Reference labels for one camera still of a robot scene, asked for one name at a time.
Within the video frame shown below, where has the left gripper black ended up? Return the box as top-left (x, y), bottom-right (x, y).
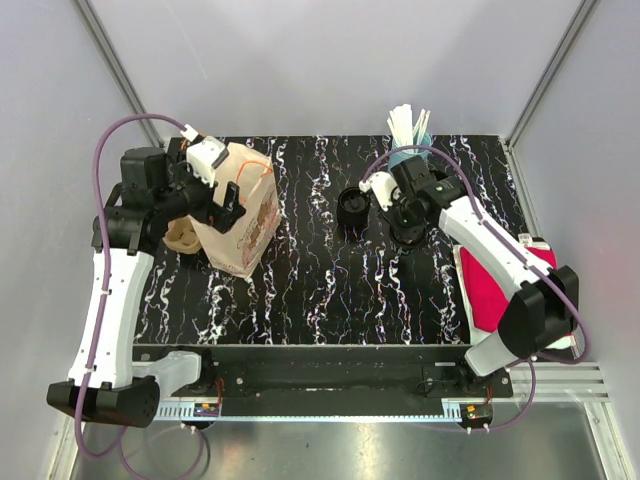
top-left (156, 149), bottom-right (245, 232)

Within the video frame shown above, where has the brown paper takeout bag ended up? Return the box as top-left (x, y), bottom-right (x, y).
top-left (190, 143), bottom-right (281, 278)

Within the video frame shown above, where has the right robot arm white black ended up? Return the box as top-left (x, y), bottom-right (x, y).
top-left (389, 155), bottom-right (578, 397)

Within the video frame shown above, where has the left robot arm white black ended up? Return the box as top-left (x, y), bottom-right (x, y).
top-left (46, 140), bottom-right (246, 428)

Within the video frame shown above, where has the cardboard cup carrier left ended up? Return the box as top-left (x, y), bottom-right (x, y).
top-left (163, 217), bottom-right (202, 255)

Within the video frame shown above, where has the black ribbed cup with lid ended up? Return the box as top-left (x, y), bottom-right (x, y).
top-left (336, 187), bottom-right (370, 228)

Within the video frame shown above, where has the light blue cup holder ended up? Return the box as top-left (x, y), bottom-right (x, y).
top-left (387, 132), bottom-right (433, 171)

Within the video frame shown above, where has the red folded cloth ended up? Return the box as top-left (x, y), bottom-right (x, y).
top-left (458, 244), bottom-right (573, 337)

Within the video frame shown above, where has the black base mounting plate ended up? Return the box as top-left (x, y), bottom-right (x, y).
top-left (158, 343), bottom-right (515, 417)

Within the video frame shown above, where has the white tray under cloth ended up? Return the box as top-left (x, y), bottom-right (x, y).
top-left (453, 234), bottom-right (576, 350)

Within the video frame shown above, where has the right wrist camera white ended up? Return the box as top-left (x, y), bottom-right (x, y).
top-left (358, 171), bottom-right (397, 211)

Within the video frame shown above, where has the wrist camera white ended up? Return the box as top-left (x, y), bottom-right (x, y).
top-left (358, 171), bottom-right (397, 211)
top-left (181, 124), bottom-right (229, 188)

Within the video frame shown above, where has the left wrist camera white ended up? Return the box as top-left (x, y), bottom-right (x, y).
top-left (181, 124), bottom-right (229, 188)

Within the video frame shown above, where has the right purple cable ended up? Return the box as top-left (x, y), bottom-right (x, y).
top-left (362, 145), bottom-right (591, 434)

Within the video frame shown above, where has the purple cable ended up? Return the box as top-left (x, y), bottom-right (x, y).
top-left (362, 145), bottom-right (591, 434)
top-left (73, 113), bottom-right (214, 477)

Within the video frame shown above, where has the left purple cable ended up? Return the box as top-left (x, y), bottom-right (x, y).
top-left (73, 113), bottom-right (214, 477)

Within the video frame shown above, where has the aluminium front rail frame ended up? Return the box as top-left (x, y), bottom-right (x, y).
top-left (49, 363), bottom-right (639, 479)

